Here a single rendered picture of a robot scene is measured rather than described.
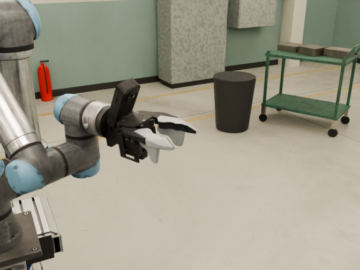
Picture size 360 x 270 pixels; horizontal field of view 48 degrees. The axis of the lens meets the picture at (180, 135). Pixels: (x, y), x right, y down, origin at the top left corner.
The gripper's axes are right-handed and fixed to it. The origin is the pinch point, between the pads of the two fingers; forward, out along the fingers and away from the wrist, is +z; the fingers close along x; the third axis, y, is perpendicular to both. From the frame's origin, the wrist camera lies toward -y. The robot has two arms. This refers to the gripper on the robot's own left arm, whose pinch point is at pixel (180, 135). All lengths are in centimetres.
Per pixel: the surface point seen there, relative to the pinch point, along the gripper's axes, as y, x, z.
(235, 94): 140, -299, -171
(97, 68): 159, -324, -429
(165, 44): 136, -406, -359
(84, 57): 137, -311, -435
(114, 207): 162, -107, -166
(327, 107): 176, -385, -99
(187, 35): 125, -427, -332
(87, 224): 158, -79, -165
